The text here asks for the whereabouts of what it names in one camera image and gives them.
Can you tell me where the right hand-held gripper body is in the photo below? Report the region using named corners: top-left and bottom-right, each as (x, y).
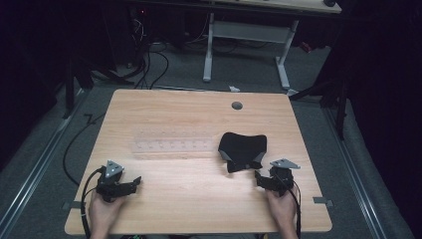
top-left (268, 157), bottom-right (302, 197)

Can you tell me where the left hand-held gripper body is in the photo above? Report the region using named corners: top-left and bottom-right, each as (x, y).
top-left (96, 159), bottom-right (131, 203)

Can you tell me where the black cloth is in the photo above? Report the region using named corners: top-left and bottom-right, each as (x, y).
top-left (217, 131), bottom-right (269, 174)

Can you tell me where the person's right hand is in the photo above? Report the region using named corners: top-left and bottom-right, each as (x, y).
top-left (265, 184), bottom-right (299, 233)

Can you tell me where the person's left hand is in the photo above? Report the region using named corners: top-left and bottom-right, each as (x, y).
top-left (88, 190), bottom-right (125, 233)

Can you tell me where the grey tape tab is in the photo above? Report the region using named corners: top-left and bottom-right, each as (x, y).
top-left (62, 200), bottom-right (83, 211)
top-left (312, 196), bottom-right (334, 208)

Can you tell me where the black stand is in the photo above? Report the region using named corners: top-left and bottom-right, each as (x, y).
top-left (288, 74), bottom-right (351, 141)
top-left (61, 54), bottom-right (96, 120)

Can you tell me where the white-legged desk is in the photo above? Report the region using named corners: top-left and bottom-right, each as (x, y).
top-left (125, 0), bottom-right (343, 92)

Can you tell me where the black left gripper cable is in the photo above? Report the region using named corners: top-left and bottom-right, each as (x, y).
top-left (80, 167), bottom-right (106, 239)

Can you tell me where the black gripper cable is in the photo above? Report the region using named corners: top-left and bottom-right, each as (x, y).
top-left (274, 173), bottom-right (303, 239)
top-left (80, 167), bottom-right (106, 239)

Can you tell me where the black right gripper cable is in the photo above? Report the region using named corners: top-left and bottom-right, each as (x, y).
top-left (274, 173), bottom-right (303, 239)

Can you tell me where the black floor cable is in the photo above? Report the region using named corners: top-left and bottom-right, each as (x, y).
top-left (62, 113), bottom-right (107, 187)

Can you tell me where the metal floor rail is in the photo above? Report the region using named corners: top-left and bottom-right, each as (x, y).
top-left (0, 89), bottom-right (90, 235)
top-left (321, 105), bottom-right (388, 239)

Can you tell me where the bundle of black cables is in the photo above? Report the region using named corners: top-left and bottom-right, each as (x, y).
top-left (130, 14), bottom-right (170, 91)

